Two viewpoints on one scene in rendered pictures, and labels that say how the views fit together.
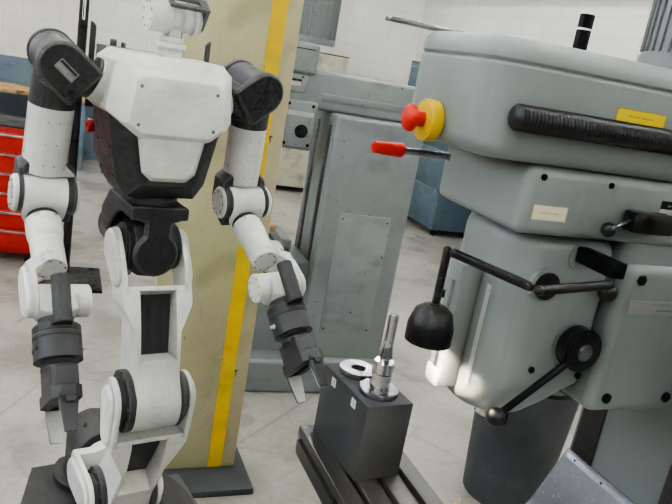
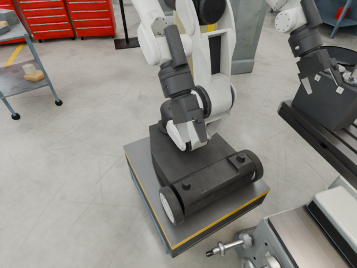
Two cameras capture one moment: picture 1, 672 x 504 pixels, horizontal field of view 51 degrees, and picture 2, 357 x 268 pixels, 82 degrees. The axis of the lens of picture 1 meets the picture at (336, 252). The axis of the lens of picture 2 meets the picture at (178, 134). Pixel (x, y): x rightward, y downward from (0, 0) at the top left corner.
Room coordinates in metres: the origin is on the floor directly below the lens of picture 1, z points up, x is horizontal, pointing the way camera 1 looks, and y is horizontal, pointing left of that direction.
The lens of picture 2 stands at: (0.70, 0.42, 1.51)
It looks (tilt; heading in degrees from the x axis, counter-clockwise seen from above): 44 degrees down; 7
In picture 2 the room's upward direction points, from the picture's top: straight up
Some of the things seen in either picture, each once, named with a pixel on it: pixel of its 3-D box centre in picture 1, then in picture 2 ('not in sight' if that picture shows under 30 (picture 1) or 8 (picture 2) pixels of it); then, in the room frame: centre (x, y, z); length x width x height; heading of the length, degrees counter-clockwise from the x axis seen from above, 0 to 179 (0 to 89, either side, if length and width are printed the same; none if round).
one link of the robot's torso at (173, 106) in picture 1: (153, 115); not in sight; (1.58, 0.46, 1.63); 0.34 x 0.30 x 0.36; 126
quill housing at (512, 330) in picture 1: (515, 311); not in sight; (1.12, -0.31, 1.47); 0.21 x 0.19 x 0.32; 23
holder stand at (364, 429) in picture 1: (360, 415); (330, 94); (1.50, -0.13, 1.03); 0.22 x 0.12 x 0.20; 29
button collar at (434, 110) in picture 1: (428, 120); not in sight; (1.03, -0.10, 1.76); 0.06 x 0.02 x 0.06; 23
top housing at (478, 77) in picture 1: (571, 109); not in sight; (1.13, -0.32, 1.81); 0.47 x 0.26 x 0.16; 113
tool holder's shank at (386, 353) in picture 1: (389, 337); not in sight; (1.46, -0.15, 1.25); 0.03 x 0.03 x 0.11
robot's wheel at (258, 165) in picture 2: not in sight; (248, 165); (1.52, 0.09, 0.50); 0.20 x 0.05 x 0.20; 36
